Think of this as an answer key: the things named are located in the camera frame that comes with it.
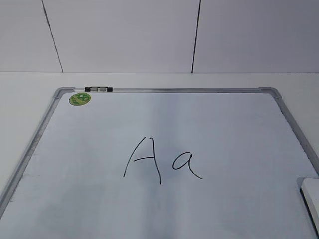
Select white whiteboard eraser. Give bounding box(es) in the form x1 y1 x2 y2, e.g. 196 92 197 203
297 177 319 234

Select white board with aluminium frame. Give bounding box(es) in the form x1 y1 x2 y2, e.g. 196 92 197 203
0 87 319 239

